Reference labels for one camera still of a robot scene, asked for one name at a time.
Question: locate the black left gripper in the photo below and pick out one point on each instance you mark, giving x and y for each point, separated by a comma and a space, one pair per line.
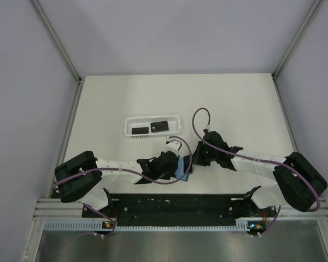
171, 173

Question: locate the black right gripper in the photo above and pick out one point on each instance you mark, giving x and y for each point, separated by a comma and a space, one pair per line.
197, 158

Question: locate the blue leather card holder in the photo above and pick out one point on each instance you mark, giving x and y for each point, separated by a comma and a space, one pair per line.
183, 164

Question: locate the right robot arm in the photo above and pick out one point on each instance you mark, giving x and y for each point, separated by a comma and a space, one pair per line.
298, 183

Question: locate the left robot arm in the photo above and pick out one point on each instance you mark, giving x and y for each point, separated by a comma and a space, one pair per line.
84, 178

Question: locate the black card in basket right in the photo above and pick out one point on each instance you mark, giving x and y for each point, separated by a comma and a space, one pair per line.
161, 126

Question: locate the black card in basket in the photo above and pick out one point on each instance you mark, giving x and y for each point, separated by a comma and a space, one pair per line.
139, 130
161, 126

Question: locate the black card in basket left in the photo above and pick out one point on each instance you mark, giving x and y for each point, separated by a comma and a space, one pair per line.
139, 130

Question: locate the white plastic basket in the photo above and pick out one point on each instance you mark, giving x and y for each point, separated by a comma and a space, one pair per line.
174, 123

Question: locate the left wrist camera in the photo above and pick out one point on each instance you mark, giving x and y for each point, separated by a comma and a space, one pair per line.
173, 144

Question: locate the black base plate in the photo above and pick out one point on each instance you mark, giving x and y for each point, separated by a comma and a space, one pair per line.
169, 210

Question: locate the grey slotted cable duct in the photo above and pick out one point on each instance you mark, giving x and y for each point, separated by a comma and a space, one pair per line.
102, 226

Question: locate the aluminium front rail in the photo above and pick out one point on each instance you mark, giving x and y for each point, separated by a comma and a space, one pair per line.
55, 209

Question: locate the left aluminium frame post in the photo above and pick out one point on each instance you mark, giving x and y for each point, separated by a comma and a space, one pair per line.
55, 39

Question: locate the aluminium frame post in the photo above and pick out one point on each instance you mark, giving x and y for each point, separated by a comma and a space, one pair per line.
298, 36
55, 39

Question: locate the right aluminium frame post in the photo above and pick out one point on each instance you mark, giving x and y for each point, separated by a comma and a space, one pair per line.
298, 36

